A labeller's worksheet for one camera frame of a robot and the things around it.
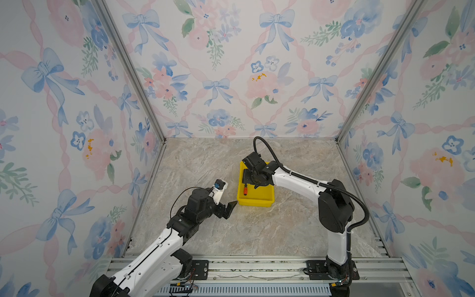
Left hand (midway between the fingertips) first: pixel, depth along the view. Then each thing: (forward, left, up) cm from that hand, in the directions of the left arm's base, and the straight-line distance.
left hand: (228, 194), depth 79 cm
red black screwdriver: (+11, -8, -14) cm, 20 cm away
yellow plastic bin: (+7, -17, -14) cm, 22 cm away
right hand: (+13, -8, -6) cm, 16 cm away
